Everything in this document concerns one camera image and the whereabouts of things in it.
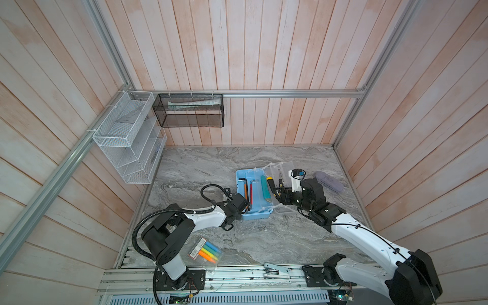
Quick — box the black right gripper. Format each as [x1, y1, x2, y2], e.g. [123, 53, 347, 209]
[272, 186, 313, 214]

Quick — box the teal handled tool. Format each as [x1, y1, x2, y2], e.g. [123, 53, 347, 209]
[260, 175, 271, 203]

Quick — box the black yellow utility knife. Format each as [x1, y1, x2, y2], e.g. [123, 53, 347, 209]
[266, 177, 281, 200]

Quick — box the light blue tool box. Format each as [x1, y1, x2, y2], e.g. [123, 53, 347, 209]
[236, 168, 273, 221]

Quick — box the black hex key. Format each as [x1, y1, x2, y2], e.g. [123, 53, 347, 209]
[238, 178, 249, 201]

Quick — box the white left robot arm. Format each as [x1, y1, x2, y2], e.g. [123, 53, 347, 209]
[132, 193, 250, 282]

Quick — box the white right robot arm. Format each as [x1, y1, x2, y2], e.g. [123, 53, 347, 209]
[268, 177, 443, 304]

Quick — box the highlighter pack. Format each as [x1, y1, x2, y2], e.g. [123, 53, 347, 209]
[188, 237, 223, 267]

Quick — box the lilac fabric glasses case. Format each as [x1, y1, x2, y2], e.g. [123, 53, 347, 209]
[315, 171, 344, 193]

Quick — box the white stapler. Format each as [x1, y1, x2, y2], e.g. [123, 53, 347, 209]
[263, 263, 291, 280]

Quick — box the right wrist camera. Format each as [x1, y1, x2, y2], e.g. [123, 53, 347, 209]
[288, 169, 306, 193]

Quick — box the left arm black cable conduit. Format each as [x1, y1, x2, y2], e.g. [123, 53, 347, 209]
[131, 184, 231, 305]

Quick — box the black mesh wall basket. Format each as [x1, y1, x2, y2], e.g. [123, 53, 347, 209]
[152, 93, 225, 128]

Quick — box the white wire mesh shelf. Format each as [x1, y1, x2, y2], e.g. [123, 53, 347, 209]
[93, 91, 167, 184]

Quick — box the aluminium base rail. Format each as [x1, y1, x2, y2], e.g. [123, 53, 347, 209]
[96, 264, 310, 296]

